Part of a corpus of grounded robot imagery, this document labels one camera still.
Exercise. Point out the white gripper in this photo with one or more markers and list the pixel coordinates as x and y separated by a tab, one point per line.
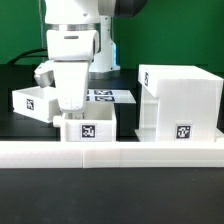
70	54

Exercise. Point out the white front drawer with knob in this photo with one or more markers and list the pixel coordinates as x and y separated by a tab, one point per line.
98	125

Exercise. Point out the white drawer cabinet box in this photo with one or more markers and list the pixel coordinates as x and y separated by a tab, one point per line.
178	103

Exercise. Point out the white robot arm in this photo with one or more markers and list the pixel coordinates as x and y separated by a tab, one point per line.
80	15

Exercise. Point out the marker tag sheet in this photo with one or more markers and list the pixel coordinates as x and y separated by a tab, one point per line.
108	95

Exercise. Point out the white L-shaped fence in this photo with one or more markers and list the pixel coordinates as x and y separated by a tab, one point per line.
19	154

